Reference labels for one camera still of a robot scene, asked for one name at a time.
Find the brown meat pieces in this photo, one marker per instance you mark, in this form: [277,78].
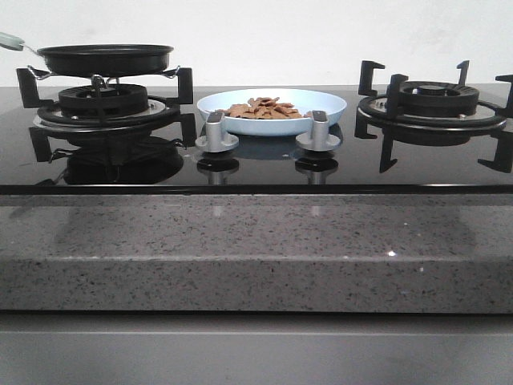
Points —
[264,108]

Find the light blue plate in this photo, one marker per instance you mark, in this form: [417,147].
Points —
[303,100]

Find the black gas burner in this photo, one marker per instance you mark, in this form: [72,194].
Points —
[430,114]
[89,116]

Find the right black gas burner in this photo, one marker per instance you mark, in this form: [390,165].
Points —
[430,114]

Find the black pan support grate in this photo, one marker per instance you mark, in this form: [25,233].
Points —
[28,90]
[502,160]

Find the left black pan support grate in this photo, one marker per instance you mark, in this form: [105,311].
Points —
[28,90]

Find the grey cabinet front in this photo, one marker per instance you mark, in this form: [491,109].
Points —
[88,348]

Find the black glass gas stove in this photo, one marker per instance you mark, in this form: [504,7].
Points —
[373,158]

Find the left silver stove knob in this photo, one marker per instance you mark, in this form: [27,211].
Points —
[216,139]

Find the left black gas burner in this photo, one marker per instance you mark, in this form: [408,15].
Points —
[89,116]

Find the right black pan support grate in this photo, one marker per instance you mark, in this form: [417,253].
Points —
[502,160]

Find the silver stove knob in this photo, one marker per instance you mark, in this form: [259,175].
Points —
[318,138]
[216,139]

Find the right silver stove knob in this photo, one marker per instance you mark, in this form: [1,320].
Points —
[318,138]

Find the black frying pan mint handle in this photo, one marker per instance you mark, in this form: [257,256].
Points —
[106,60]

